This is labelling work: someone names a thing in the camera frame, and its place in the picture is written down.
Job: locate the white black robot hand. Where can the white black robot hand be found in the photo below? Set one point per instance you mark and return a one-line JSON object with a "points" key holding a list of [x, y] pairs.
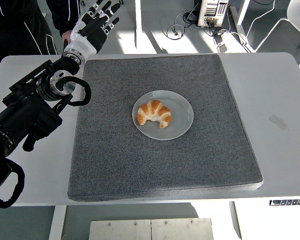
{"points": [[82, 42]]}

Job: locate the golden brown croissant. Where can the golden brown croissant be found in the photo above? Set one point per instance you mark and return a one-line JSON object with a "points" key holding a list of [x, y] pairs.
{"points": [[153, 111]]}

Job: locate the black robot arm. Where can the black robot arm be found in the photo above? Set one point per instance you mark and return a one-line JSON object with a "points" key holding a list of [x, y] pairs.
{"points": [[27, 112]]}

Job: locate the round grey plate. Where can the round grey plate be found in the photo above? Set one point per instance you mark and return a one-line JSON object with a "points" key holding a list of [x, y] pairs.
{"points": [[180, 120]]}

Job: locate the grey metal plate with screws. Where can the grey metal plate with screws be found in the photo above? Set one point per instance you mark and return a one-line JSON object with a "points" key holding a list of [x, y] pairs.
{"points": [[150, 230]]}

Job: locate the person's hand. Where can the person's hand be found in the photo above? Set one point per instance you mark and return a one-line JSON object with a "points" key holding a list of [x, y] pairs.
{"points": [[66, 37]]}

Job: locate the person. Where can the person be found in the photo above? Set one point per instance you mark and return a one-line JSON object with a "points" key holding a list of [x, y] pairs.
{"points": [[15, 30]]}

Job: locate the white computer tower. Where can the white computer tower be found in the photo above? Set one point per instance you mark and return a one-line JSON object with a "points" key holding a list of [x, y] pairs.
{"points": [[212, 11]]}

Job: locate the white power strip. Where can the white power strip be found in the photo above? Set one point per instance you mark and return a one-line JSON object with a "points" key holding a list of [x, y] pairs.
{"points": [[227, 40]]}

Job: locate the grey speckled mat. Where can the grey speckled mat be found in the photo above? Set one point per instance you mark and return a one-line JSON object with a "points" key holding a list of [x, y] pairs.
{"points": [[152, 170]]}

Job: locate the white slanted desk leg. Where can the white slanted desk leg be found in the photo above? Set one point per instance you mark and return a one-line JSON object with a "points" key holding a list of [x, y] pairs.
{"points": [[238, 25]]}

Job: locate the white table leg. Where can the white table leg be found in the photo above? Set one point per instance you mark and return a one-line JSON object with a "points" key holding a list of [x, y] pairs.
{"points": [[235, 222], [57, 222]]}

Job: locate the white chair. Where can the white chair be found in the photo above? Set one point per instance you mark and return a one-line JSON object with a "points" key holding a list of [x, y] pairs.
{"points": [[298, 17]]}

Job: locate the black table control panel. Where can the black table control panel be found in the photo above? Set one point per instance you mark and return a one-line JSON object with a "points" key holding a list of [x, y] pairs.
{"points": [[290, 202]]}

